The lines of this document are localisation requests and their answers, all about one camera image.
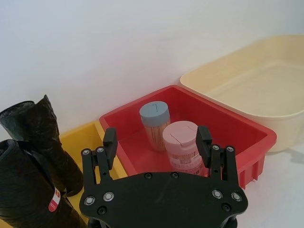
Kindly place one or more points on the red plastic bin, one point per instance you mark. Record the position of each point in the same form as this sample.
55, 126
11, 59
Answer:
237, 140

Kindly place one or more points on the cream plastic tub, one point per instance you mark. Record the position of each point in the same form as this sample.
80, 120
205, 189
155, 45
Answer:
256, 95

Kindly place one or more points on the toothpick jar with blue lid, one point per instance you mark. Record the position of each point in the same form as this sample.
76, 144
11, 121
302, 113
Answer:
154, 114

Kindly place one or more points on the yellow plastic bin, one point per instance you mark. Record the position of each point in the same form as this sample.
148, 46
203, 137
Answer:
83, 140

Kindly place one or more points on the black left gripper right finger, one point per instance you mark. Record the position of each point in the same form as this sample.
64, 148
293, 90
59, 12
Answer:
204, 147

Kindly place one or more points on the labelled black garbage bag roll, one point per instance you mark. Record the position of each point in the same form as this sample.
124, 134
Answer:
21, 185

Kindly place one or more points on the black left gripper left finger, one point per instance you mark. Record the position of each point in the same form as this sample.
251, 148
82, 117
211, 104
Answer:
109, 147

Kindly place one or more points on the toothpick jar with pink lid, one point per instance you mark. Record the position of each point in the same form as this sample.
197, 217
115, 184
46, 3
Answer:
178, 137

